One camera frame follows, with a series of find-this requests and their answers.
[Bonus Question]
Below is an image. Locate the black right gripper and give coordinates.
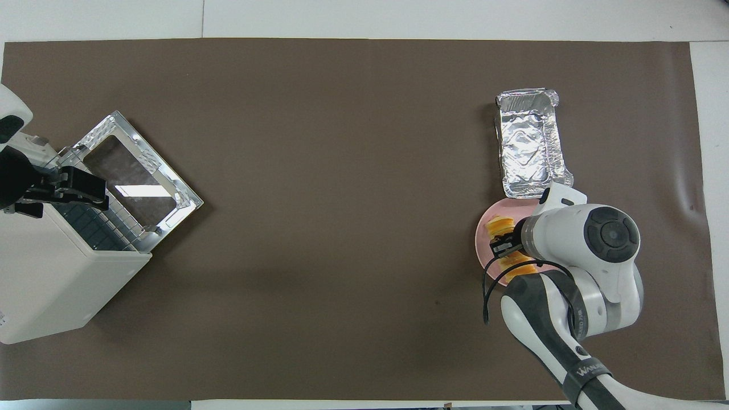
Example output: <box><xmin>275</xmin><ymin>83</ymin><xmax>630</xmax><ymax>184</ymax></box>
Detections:
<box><xmin>491</xmin><ymin>219</ymin><xmax>527</xmax><ymax>257</ymax></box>

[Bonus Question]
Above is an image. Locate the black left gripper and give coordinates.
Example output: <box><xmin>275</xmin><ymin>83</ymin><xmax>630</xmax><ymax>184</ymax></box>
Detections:
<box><xmin>0</xmin><ymin>149</ymin><xmax>110</xmax><ymax>219</ymax></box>

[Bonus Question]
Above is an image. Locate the yellow sliced bread loaf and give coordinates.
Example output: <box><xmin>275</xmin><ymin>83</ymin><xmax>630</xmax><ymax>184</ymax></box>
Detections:
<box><xmin>486</xmin><ymin>215</ymin><xmax>537</xmax><ymax>281</ymax></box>

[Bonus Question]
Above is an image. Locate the aluminium foil tray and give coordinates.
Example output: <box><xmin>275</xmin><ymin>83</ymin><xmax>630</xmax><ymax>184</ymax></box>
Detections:
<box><xmin>494</xmin><ymin>88</ymin><xmax>575</xmax><ymax>200</ymax></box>

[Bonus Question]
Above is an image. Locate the cream toaster oven body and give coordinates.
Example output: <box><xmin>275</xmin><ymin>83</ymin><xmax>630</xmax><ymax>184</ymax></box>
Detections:
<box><xmin>0</xmin><ymin>134</ymin><xmax>153</xmax><ymax>345</ymax></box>

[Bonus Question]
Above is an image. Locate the glass oven door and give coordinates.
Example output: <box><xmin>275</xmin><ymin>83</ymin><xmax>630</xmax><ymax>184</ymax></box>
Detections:
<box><xmin>73</xmin><ymin>111</ymin><xmax>204</xmax><ymax>253</ymax></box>

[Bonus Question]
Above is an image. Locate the pink round plate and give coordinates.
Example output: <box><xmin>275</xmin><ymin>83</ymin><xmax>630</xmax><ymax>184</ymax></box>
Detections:
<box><xmin>476</xmin><ymin>198</ymin><xmax>564</xmax><ymax>274</ymax></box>

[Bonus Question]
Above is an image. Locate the brown table mat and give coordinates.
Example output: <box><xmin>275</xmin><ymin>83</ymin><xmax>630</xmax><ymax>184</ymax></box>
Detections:
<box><xmin>0</xmin><ymin>39</ymin><xmax>710</xmax><ymax>401</ymax></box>

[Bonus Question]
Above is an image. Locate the wire oven rack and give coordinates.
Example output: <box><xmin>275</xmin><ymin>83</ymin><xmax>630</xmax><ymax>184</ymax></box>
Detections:
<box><xmin>54</xmin><ymin>194</ymin><xmax>143</xmax><ymax>252</ymax></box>

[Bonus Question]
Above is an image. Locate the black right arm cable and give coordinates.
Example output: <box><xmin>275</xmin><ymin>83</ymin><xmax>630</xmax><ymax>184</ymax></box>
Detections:
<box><xmin>482</xmin><ymin>259</ymin><xmax>577</xmax><ymax>326</ymax></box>

